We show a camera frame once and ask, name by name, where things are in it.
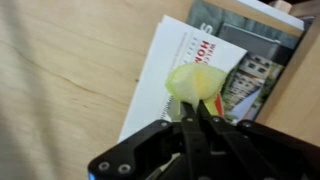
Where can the yellow sponge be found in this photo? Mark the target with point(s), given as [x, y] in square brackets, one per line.
[193, 82]

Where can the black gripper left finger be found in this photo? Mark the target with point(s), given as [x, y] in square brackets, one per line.
[161, 150]

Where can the white welcome card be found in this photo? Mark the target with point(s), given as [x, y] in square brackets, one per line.
[183, 64]

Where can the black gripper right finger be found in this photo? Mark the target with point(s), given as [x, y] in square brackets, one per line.
[263, 152]

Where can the wooden pull out table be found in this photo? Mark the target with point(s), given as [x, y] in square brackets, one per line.
[68, 71]

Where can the hotel photo brochure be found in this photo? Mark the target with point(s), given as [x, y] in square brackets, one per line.
[269, 50]

